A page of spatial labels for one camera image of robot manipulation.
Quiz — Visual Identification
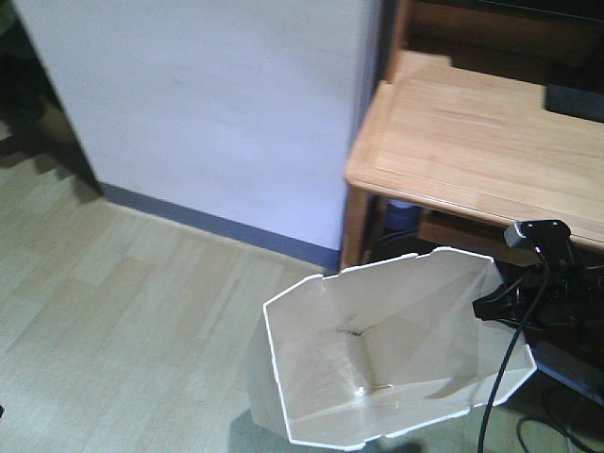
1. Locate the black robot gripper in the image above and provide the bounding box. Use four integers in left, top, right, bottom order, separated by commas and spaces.
472, 271, 584, 329

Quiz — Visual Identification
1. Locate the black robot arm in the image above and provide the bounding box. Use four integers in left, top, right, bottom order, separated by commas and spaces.
473, 264, 603, 330

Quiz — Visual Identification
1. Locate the white plastic trash bin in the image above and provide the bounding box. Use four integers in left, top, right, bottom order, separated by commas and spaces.
246, 247, 536, 451

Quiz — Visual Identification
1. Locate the black floor cables bundle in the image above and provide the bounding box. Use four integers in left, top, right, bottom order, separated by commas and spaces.
516, 400, 604, 453

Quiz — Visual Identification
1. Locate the black camera cable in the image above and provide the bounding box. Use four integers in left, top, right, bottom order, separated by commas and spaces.
477, 244, 553, 453

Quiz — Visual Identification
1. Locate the light wooden desk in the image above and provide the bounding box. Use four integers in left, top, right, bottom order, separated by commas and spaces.
341, 1, 603, 267

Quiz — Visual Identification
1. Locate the black monitor with stand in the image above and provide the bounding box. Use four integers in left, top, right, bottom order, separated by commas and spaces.
478, 1, 603, 123

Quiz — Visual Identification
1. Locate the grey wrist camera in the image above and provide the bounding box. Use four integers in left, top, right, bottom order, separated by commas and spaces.
504, 219, 574, 251

